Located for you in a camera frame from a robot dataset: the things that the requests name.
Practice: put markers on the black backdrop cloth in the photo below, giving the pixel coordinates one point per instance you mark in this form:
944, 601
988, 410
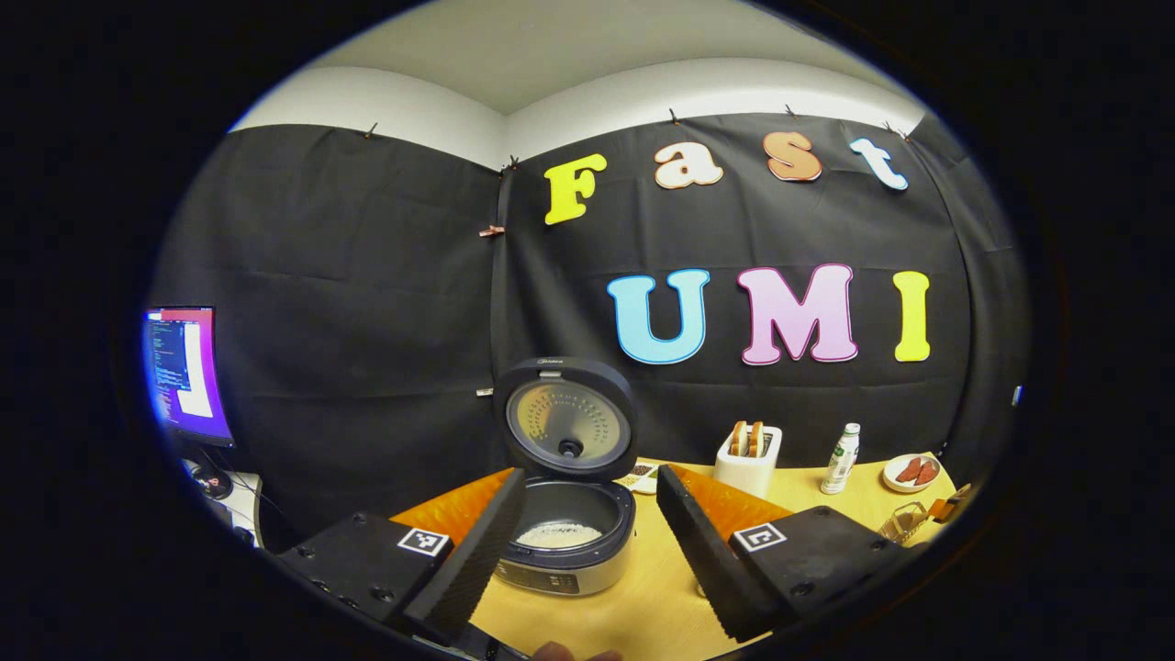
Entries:
367, 321

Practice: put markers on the white rice heap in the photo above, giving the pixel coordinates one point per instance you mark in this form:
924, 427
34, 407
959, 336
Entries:
560, 534

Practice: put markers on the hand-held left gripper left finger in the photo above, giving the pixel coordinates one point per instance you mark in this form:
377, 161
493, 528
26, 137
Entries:
477, 551

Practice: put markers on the black monitor stand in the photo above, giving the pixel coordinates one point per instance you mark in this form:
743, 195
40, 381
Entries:
211, 479

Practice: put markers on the white green label bottle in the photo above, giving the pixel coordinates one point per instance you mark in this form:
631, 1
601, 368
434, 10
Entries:
840, 464

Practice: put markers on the white divided seasoning dish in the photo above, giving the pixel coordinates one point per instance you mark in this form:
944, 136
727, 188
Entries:
640, 476

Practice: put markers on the toast bread slice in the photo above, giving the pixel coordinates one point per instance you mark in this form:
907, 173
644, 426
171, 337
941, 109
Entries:
738, 439
755, 439

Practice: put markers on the computer monitor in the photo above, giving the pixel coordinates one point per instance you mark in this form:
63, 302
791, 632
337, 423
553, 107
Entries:
188, 376

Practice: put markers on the red meat slice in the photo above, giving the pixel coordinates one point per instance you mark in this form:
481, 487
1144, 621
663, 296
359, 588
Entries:
908, 470
926, 473

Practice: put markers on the white toaster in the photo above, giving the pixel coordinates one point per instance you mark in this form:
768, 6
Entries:
745, 473

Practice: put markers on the white round plate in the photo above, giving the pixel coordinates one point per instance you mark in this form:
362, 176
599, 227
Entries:
890, 477

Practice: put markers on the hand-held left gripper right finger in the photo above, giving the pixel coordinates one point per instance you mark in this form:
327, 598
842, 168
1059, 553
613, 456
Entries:
707, 551

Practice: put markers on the white side desk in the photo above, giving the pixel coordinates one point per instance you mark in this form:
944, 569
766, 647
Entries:
246, 514

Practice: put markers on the dark blue rice cooker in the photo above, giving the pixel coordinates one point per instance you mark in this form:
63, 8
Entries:
569, 422

